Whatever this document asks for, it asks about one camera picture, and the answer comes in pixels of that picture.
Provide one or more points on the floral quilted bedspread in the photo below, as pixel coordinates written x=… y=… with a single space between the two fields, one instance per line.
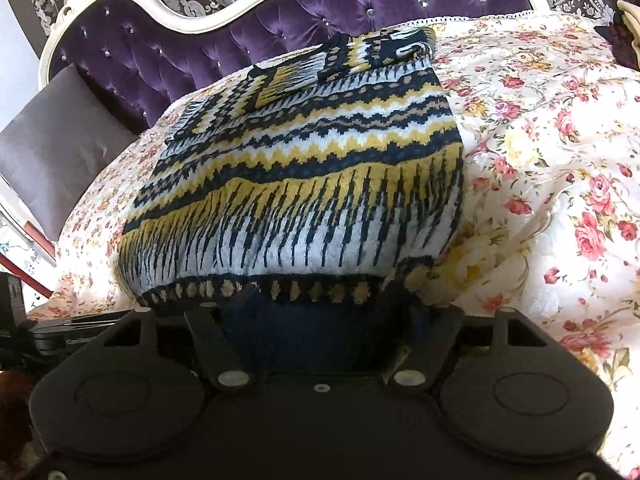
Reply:
x=550 y=223

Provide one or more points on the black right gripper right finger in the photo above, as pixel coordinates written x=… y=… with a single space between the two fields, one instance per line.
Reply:
x=427 y=336

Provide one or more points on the yellow navy patterned knit sweater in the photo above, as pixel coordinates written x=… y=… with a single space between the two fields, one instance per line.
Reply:
x=320 y=179

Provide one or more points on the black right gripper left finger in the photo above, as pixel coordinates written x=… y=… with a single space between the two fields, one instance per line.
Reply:
x=218 y=360

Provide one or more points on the purple tufted chaise backrest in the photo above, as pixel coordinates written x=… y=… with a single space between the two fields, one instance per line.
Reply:
x=139 y=56

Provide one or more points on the grey satin cushion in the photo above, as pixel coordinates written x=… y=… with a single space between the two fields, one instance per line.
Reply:
x=59 y=143

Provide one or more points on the dark purple cloth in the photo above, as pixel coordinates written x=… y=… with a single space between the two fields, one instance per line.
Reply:
x=620 y=39

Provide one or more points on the beige cloth bag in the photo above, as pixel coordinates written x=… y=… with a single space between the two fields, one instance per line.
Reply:
x=631 y=17

